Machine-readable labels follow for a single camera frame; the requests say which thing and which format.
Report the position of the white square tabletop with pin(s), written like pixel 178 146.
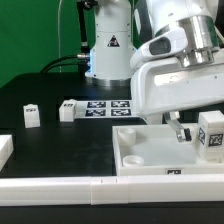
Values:
pixel 155 150

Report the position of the white marker sheet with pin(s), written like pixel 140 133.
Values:
pixel 104 109

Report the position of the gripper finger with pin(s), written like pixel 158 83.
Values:
pixel 182 134

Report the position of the white left fence block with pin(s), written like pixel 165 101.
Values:
pixel 6 149

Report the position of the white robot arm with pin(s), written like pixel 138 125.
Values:
pixel 122 29

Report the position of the white front fence rail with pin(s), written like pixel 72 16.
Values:
pixel 111 190

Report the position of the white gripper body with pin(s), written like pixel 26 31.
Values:
pixel 162 86

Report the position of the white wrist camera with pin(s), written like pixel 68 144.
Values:
pixel 168 44

